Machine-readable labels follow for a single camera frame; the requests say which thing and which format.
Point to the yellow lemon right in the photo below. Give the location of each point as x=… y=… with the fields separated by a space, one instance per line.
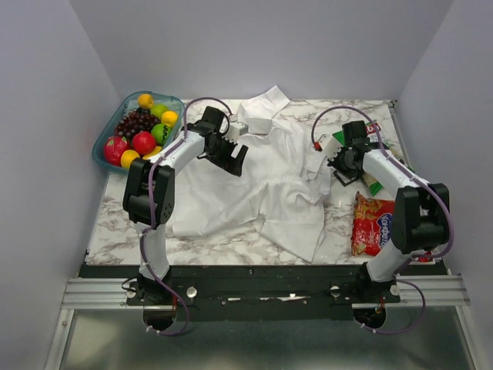
x=169 y=118

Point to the yellow lemon at basket back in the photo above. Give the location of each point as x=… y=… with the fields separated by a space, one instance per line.
x=145 y=101

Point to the blue plastic fruit basket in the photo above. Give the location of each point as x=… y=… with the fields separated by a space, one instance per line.
x=129 y=104

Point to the red snack bag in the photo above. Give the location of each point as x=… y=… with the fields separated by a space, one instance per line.
x=371 y=226

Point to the red apple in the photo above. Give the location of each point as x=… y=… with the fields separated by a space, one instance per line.
x=143 y=143

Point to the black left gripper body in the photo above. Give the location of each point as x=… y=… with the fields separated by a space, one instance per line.
x=212 y=153

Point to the orange fruit front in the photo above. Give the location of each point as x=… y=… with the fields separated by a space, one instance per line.
x=127 y=157

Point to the green apple back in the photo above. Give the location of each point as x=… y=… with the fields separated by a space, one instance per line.
x=158 y=110

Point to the aluminium rail frame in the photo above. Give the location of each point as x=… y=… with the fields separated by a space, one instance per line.
x=106 y=294

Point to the green cassava chips bag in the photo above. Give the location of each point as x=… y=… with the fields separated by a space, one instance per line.
x=378 y=163

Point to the red dragon fruit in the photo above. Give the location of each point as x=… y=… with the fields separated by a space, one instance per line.
x=114 y=148

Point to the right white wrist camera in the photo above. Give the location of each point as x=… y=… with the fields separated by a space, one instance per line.
x=328 y=146

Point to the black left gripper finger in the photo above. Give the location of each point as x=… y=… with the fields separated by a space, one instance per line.
x=234 y=164
x=224 y=155

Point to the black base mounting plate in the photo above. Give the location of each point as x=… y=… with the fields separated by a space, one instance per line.
x=261 y=293

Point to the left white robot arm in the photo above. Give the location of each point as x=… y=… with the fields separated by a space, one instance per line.
x=149 y=197

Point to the purple grape bunch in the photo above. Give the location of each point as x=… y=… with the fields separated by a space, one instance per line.
x=135 y=122

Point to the yellow banana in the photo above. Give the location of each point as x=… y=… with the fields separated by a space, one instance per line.
x=155 y=151

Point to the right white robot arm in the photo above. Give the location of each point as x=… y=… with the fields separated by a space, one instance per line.
x=421 y=219

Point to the green lime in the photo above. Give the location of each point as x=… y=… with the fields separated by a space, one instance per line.
x=160 y=133

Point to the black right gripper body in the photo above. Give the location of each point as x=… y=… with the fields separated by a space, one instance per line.
x=341 y=163

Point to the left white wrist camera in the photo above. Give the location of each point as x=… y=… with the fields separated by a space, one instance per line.
x=235 y=131

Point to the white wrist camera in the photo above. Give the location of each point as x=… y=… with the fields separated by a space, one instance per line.
x=235 y=131
x=328 y=146

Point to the white shirt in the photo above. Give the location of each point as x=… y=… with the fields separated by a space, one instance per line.
x=282 y=186

